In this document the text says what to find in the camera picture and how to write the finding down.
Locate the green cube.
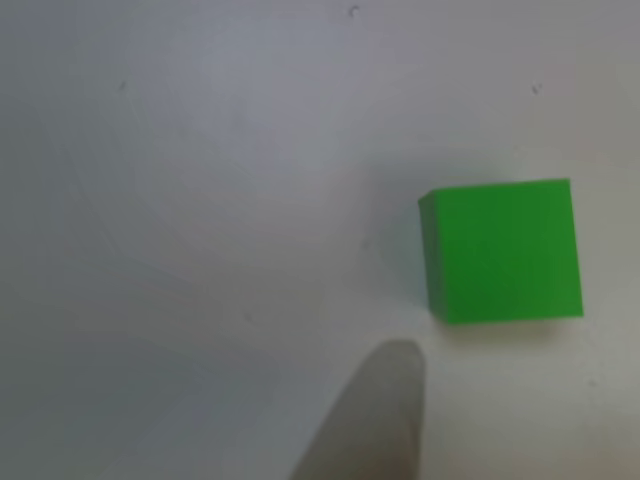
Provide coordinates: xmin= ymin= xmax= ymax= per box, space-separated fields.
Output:
xmin=417 ymin=177 xmax=585 ymax=326

